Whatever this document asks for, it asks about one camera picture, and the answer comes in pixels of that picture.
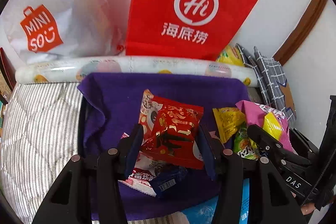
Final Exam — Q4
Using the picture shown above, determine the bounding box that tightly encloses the bright pink snack bag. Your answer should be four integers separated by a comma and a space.
236, 100, 296, 153

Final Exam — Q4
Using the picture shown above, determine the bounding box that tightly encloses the gold yellow snack packet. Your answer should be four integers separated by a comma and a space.
213, 107, 245, 144

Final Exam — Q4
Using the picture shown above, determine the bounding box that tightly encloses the red white strawberry snack bag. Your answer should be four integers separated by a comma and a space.
119, 131, 169, 198

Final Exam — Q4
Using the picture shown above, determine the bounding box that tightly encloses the dark blue snack packet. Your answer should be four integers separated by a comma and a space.
149, 166, 188, 198

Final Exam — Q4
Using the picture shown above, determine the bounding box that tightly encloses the red gold snack packet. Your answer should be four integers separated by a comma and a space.
141, 96, 204, 169

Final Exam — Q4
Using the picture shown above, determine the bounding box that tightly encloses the person's right hand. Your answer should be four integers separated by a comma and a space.
291, 192, 315, 215

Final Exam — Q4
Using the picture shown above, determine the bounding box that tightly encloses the grey plaid star cushion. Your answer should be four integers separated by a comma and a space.
235, 44, 297, 129

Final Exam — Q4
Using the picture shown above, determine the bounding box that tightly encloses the blue tissue pack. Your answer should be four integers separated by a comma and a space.
179, 178, 250, 224

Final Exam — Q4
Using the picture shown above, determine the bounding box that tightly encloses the striped grey quilt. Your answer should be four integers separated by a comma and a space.
1, 83, 83, 223

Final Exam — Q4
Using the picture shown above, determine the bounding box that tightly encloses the purple cloth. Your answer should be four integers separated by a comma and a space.
78, 73, 249, 221

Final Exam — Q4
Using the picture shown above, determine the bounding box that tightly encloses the yellow snack bag behind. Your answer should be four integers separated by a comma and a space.
216, 45, 244, 67

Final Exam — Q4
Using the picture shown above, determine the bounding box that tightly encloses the pink triangular snack packet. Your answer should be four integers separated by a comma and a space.
138, 89, 163, 143

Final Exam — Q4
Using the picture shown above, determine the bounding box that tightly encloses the rolled white patterned mat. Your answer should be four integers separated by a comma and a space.
15, 56, 258, 88

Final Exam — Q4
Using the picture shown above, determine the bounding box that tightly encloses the brown patterned book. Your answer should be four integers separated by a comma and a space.
0, 47, 17, 105

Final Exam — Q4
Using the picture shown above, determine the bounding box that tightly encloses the red Haidilao paper bag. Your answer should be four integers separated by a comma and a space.
126, 0, 258, 60

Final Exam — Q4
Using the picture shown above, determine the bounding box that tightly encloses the white Miniso plastic bag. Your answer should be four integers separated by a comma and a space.
1, 0, 123, 64

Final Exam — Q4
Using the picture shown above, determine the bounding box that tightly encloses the brown wooden door frame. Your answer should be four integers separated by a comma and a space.
273, 0, 327, 65

